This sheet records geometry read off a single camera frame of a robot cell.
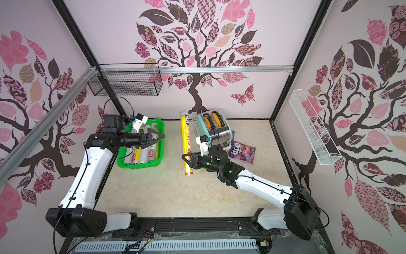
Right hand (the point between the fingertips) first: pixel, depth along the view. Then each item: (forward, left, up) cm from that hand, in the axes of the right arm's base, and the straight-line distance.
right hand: (183, 159), depth 71 cm
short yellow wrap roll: (+15, +31, -17) cm, 39 cm away
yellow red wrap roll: (+7, -1, +6) cm, 9 cm away
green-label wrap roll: (+16, +22, -14) cm, 31 cm away
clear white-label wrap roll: (+9, +35, -16) cm, 40 cm away
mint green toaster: (+27, -16, -6) cm, 32 cm away
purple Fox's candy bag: (+17, -34, -22) cm, 44 cm away
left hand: (+5, +11, +7) cm, 14 cm away
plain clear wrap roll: (+15, +27, -15) cm, 34 cm away
